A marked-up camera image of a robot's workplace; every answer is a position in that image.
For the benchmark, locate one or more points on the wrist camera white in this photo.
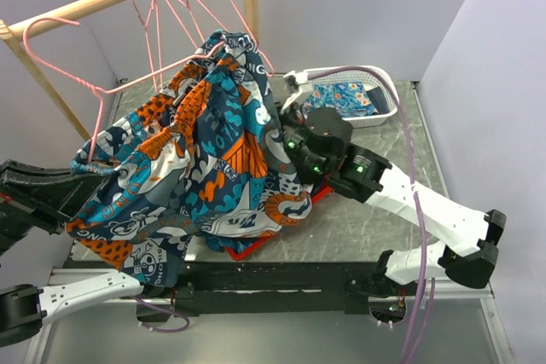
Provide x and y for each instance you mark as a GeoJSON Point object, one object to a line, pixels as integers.
{"type": "Point", "coordinates": [5, 209]}
{"type": "Point", "coordinates": [299, 86]}

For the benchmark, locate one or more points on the wooden clothes rack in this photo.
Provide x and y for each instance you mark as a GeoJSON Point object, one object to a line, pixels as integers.
{"type": "Point", "coordinates": [71, 14]}

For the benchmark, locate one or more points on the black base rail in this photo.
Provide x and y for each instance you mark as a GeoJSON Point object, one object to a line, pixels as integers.
{"type": "Point", "coordinates": [211, 288]}

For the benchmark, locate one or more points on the blue floral shorts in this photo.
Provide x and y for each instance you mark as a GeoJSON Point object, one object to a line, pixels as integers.
{"type": "Point", "coordinates": [220, 243]}

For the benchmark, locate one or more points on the dark denim cloth in basket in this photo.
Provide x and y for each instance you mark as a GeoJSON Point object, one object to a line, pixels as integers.
{"type": "Point", "coordinates": [378, 99]}

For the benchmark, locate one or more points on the blue floral cloth in basket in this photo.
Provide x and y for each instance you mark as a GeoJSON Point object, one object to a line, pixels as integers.
{"type": "Point", "coordinates": [349, 99]}

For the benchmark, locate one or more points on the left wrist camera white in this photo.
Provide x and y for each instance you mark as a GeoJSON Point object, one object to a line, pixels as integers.
{"type": "Point", "coordinates": [5, 209]}

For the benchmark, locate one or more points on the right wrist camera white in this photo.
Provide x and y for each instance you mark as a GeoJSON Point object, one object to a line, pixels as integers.
{"type": "Point", "coordinates": [299, 86]}

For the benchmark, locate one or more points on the red plastic tray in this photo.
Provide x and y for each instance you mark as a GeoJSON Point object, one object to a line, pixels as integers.
{"type": "Point", "coordinates": [317, 194]}

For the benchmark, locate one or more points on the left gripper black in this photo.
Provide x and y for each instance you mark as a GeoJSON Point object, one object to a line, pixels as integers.
{"type": "Point", "coordinates": [46, 195]}

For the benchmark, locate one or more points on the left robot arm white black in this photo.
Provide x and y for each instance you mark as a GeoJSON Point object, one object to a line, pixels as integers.
{"type": "Point", "coordinates": [26, 308]}

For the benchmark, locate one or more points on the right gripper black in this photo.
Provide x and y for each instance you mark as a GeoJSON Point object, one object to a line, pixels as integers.
{"type": "Point", "coordinates": [291, 117]}

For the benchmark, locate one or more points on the white plastic basket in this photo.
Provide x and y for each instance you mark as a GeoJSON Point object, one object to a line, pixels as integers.
{"type": "Point", "coordinates": [370, 76]}

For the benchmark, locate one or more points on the orange blue patterned shorts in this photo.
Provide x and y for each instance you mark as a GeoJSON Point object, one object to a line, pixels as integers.
{"type": "Point", "coordinates": [204, 155]}

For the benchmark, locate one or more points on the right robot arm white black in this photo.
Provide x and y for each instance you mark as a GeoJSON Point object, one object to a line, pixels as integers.
{"type": "Point", "coordinates": [465, 248]}

